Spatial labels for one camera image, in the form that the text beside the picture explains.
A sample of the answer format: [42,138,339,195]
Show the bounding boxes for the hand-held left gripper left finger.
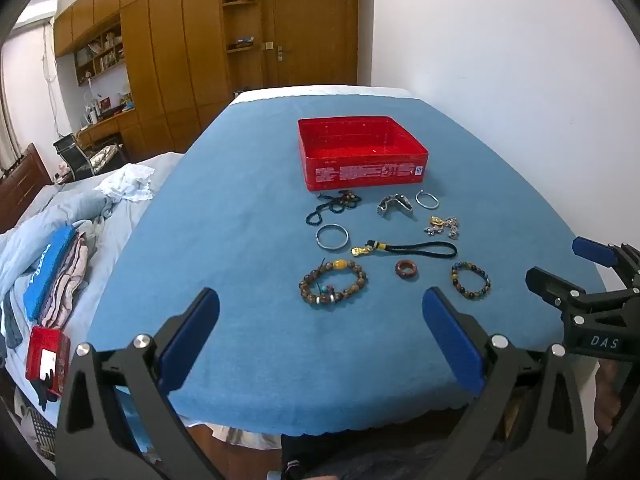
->
[55,287,221,480]

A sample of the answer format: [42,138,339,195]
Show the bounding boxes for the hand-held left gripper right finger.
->
[422,286,588,480]

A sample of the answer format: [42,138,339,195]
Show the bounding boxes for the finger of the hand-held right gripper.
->
[572,236,640,286]
[526,266,640,328]

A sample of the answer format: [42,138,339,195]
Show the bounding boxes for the multicoloured bead bracelet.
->
[449,259,492,300]

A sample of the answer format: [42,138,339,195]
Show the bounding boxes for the black cord with gold charm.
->
[350,240,459,261]

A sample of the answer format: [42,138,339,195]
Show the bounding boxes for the silver chain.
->
[424,217,460,240]

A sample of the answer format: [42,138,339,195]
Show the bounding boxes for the large brown bead bracelet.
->
[298,257,369,306]

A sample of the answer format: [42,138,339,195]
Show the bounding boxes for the wide silver bangle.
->
[315,224,350,251]

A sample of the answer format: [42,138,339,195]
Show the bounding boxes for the red rectangular box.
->
[297,116,430,193]

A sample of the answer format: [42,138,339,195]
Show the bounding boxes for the person's right hand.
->
[595,360,628,461]

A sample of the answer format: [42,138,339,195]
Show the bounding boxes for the blue tablecloth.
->
[87,91,608,436]

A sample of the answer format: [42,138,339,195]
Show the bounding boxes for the pink folded clothes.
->
[42,232,92,329]

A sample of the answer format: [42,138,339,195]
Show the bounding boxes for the red box with white label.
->
[24,326,72,399]

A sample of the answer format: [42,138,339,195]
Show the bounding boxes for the blue folded cloth white print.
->
[22,224,79,322]

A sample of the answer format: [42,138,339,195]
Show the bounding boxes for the crumpled white cloth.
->
[94,162,157,204]

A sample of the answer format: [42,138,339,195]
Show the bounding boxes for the light blue duvet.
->
[0,180,151,321]

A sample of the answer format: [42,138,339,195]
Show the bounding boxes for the black office chair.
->
[53,134,97,182]

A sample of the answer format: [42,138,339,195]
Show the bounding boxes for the wooden desk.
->
[75,109,142,152]

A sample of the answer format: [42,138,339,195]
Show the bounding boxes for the wooden bed headboard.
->
[0,142,54,234]

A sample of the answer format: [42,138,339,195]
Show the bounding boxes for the wooden wardrobe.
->
[54,0,232,162]

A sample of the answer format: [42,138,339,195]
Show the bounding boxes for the wooden bookshelf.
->
[74,22,126,87]

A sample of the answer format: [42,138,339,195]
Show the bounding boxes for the wooden shelf niche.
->
[220,0,267,92]

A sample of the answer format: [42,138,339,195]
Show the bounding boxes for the wooden door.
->
[262,0,359,89]

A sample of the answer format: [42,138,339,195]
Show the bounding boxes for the black bead necklace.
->
[305,188,362,226]

